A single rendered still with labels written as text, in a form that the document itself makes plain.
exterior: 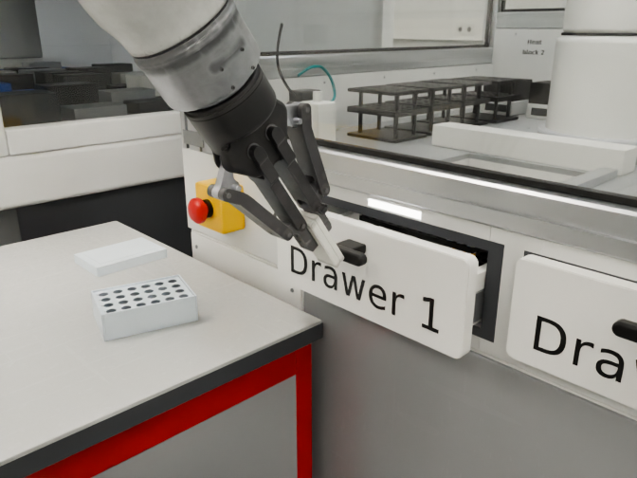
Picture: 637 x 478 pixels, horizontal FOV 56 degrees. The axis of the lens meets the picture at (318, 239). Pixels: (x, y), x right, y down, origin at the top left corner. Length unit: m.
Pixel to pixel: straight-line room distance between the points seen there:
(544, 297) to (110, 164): 1.00
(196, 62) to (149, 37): 0.04
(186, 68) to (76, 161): 0.89
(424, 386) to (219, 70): 0.47
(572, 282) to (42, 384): 0.57
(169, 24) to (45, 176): 0.90
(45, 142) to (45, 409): 0.72
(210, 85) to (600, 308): 0.39
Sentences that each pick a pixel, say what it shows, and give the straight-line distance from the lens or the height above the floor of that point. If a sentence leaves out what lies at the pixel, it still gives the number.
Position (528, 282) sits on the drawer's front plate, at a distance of 0.62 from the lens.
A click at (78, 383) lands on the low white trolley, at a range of 0.74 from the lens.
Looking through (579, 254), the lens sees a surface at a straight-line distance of 0.61.
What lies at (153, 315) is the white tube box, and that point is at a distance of 0.82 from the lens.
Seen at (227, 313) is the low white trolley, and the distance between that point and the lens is 0.86.
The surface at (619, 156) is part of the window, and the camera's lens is 0.59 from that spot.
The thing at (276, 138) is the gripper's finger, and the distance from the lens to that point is 0.54.
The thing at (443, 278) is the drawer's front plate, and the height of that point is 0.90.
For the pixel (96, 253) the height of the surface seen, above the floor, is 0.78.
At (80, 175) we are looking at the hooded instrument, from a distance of 1.35.
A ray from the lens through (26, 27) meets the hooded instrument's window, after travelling 1.32.
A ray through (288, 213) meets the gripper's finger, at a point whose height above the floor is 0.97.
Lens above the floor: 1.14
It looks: 19 degrees down
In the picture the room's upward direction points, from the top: straight up
